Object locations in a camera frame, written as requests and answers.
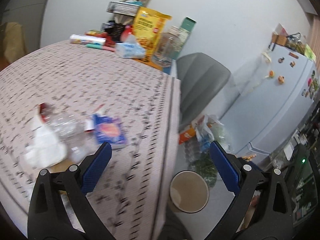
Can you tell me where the white tissue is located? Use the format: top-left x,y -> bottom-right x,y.
24,114 -> 67,168

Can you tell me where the round trash bin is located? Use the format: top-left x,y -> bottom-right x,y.
169,170 -> 209,213

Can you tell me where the green vegetables bag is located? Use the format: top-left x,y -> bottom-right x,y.
187,153 -> 218,188

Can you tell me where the blue water bottle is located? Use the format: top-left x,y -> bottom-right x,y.
199,134 -> 211,153

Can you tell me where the clear crumpled plastic bottle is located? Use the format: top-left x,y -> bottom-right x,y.
46,113 -> 97,164

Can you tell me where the white plastic bag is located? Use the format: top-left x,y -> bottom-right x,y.
194,114 -> 232,153

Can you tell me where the blue tissue pack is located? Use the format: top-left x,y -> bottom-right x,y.
92,114 -> 127,149

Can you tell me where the orange carton box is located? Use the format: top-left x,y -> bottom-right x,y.
178,124 -> 196,145

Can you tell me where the grey upholstered chair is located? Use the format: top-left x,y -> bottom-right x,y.
176,53 -> 231,131

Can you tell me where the light blue refrigerator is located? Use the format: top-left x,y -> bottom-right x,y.
221,46 -> 318,164

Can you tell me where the blue white tissue package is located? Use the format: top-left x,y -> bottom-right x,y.
116,34 -> 146,59

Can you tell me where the white roll package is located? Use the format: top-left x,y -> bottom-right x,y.
69,34 -> 106,46

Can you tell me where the clear glass jar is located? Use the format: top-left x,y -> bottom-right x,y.
152,26 -> 180,68

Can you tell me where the green tall box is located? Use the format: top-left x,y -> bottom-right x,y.
173,17 -> 196,60

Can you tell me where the brown paper bag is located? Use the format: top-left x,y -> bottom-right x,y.
1,22 -> 28,64

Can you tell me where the yellow snack bag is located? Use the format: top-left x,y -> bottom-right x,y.
132,7 -> 172,70

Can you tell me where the grey keyboard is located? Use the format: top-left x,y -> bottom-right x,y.
106,2 -> 140,17

